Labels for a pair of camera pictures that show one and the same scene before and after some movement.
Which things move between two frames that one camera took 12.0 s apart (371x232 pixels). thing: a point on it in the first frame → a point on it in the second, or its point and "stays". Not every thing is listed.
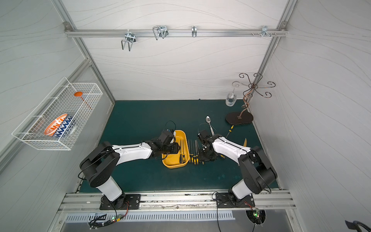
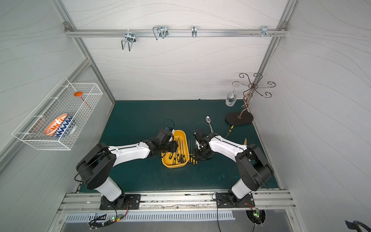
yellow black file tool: [194, 156] → [174, 163]
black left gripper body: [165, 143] stays
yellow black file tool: [192, 154] → [178, 155]
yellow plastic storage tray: [182, 158] stays
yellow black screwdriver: [230, 130] stays
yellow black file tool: [183, 154] stays
